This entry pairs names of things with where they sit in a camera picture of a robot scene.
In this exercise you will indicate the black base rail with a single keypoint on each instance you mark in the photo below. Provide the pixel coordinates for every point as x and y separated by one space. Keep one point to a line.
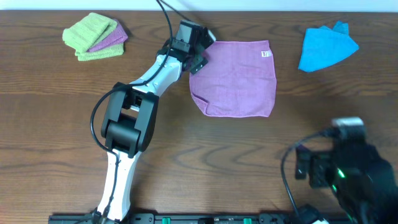
149 218

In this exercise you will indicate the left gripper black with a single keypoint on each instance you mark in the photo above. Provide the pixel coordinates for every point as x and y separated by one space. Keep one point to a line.
198 63

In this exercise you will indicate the purple folded cloth in stack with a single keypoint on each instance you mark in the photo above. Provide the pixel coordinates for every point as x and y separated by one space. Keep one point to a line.
117 36

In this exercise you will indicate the blue cloth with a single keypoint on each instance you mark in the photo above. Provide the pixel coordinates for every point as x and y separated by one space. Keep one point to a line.
324 47

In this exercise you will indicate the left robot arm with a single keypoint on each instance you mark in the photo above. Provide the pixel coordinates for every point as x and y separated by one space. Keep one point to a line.
130 116

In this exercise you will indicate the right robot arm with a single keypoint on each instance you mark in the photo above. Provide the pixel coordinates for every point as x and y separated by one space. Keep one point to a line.
376 204

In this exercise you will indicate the purple microfiber cloth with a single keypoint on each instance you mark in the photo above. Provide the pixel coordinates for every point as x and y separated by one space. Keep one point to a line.
238 81

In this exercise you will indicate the green folded cloth top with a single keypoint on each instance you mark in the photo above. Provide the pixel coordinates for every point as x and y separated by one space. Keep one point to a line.
88 32

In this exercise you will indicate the green folded cloth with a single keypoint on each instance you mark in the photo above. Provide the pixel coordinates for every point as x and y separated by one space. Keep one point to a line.
88 32
112 51

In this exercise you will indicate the green folded cloth bottom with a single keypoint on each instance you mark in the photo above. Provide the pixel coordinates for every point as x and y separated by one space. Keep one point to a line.
112 51

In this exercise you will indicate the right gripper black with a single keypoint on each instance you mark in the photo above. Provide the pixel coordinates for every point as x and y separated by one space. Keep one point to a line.
318 162

